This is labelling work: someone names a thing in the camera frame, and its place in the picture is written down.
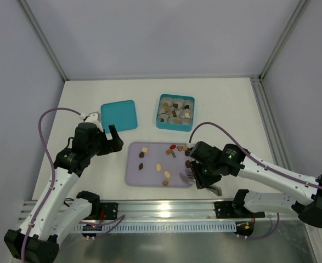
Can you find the teal chocolate box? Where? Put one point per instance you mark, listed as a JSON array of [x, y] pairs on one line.
[[178, 106]]

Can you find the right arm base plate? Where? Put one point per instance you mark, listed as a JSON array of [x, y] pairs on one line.
[[224, 210]]

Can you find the teal box lid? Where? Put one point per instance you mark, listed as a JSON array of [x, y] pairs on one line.
[[121, 114]]

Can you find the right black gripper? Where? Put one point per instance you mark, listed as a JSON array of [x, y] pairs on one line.
[[200, 175]]

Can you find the purple tray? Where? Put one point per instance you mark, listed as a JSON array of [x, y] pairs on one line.
[[156, 154]]

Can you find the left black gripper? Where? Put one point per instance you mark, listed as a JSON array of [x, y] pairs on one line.
[[107, 144]]

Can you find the cream oval chocolate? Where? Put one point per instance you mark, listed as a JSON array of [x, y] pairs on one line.
[[167, 174]]

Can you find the aluminium frame rail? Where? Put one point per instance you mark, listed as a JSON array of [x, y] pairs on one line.
[[173, 209]]

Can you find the slotted cable duct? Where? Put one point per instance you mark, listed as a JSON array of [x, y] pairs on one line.
[[159, 227]]

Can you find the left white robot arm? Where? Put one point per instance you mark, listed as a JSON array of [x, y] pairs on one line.
[[40, 236]]

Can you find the brown leaf chocolate right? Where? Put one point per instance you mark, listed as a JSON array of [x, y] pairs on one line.
[[188, 163]]

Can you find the metal tongs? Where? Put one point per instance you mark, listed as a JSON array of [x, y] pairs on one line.
[[188, 178]]

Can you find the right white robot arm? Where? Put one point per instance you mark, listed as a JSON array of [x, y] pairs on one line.
[[296, 194]]

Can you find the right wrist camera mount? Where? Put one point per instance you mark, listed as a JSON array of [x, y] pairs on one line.
[[190, 145]]

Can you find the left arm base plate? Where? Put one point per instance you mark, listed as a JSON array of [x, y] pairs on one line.
[[108, 211]]

